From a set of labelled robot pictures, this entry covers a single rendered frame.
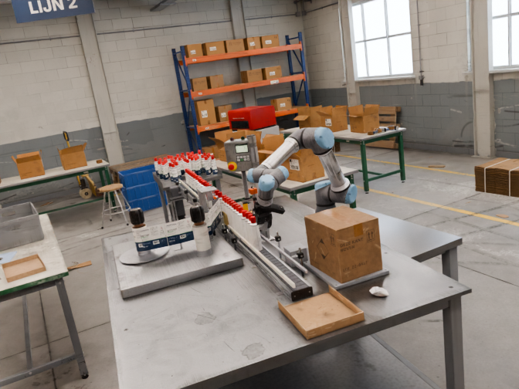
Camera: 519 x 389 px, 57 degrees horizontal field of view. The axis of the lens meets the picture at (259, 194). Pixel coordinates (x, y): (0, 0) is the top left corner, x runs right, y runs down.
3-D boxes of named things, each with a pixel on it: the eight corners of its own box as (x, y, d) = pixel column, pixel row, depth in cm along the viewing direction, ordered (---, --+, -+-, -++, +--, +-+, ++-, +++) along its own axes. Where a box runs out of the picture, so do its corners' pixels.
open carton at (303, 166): (273, 180, 479) (267, 143, 469) (312, 169, 504) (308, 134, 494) (296, 185, 447) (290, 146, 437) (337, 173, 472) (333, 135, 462)
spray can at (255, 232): (252, 250, 277) (246, 216, 271) (260, 248, 278) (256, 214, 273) (255, 252, 272) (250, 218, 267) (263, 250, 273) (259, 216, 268)
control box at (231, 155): (232, 169, 306) (228, 140, 301) (258, 167, 301) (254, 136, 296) (228, 173, 297) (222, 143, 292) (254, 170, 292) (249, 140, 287)
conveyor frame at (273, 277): (206, 217, 372) (205, 211, 371) (220, 214, 376) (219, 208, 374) (292, 302, 220) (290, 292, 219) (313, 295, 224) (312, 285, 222)
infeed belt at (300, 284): (208, 215, 372) (207, 210, 371) (218, 213, 375) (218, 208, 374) (294, 299, 221) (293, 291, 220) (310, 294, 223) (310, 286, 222)
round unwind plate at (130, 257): (117, 253, 305) (117, 252, 304) (165, 241, 314) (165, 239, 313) (121, 269, 276) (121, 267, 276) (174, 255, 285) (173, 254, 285)
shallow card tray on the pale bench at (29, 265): (1, 268, 332) (1, 264, 331) (39, 258, 344) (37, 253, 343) (7, 282, 304) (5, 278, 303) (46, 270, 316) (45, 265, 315)
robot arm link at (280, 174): (270, 164, 245) (257, 174, 238) (287, 164, 237) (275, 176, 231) (275, 177, 248) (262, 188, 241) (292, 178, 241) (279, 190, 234)
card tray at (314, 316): (278, 308, 216) (277, 300, 215) (330, 292, 224) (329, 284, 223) (306, 339, 189) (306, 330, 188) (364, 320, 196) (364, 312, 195)
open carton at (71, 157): (63, 171, 737) (57, 147, 728) (59, 168, 778) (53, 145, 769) (94, 164, 758) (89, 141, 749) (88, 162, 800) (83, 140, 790)
